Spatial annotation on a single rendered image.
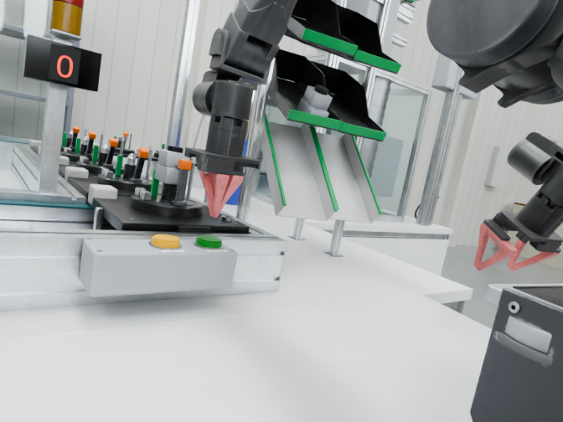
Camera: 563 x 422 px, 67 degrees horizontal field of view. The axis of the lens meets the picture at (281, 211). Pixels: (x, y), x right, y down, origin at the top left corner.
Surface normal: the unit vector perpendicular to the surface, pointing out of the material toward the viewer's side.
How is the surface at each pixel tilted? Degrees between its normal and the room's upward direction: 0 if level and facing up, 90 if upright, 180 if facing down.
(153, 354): 0
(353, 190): 45
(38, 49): 90
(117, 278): 90
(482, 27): 86
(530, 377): 90
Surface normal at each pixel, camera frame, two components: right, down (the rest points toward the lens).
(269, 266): 0.58, 0.22
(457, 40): -0.82, -0.14
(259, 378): 0.18, -0.97
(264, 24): 0.28, 0.74
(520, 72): -0.03, 0.98
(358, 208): 0.44, -0.54
